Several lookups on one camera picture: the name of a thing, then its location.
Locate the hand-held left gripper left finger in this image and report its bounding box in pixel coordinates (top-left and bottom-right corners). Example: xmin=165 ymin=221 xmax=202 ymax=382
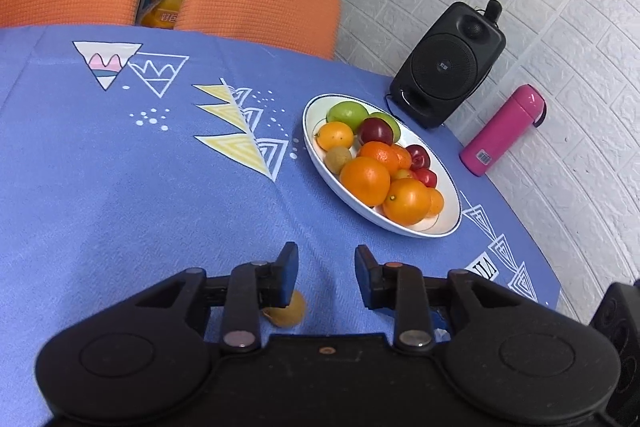
xmin=136 ymin=242 xmax=299 ymax=354

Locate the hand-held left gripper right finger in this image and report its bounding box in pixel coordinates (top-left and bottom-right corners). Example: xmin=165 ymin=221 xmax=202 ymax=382
xmin=354 ymin=245 xmax=506 ymax=353

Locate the small brown kiwi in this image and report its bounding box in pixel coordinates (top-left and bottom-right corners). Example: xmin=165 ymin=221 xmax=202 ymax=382
xmin=263 ymin=291 xmax=308 ymax=328
xmin=324 ymin=145 xmax=354 ymax=174

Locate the large orange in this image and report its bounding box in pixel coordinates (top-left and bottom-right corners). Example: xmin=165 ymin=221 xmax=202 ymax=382
xmin=339 ymin=156 xmax=392 ymax=208

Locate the small tangerine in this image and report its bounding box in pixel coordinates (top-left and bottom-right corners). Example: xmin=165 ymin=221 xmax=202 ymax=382
xmin=392 ymin=144 xmax=413 ymax=171

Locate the dark red plum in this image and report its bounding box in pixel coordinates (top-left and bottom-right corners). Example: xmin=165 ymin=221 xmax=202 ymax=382
xmin=357 ymin=117 xmax=394 ymax=146
xmin=405 ymin=144 xmax=432 ymax=171

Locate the yellowish orange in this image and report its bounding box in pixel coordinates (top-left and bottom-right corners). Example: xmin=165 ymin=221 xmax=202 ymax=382
xmin=316 ymin=121 xmax=355 ymax=152

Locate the green jujube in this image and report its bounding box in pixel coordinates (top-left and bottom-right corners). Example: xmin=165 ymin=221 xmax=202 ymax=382
xmin=368 ymin=112 xmax=402 ymax=144
xmin=327 ymin=102 xmax=369 ymax=134

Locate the white plate with blue rim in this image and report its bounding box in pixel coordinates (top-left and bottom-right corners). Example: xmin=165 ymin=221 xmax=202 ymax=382
xmin=301 ymin=93 xmax=462 ymax=239

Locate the blue printed tablecloth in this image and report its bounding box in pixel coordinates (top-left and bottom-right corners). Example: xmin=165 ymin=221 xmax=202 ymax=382
xmin=0 ymin=24 xmax=576 ymax=427

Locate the pink bottle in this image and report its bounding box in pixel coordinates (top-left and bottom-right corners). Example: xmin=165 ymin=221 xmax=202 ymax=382
xmin=460 ymin=84 xmax=547 ymax=178

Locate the black speaker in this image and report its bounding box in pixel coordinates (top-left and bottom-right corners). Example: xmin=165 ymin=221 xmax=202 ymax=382
xmin=389 ymin=2 xmax=507 ymax=130

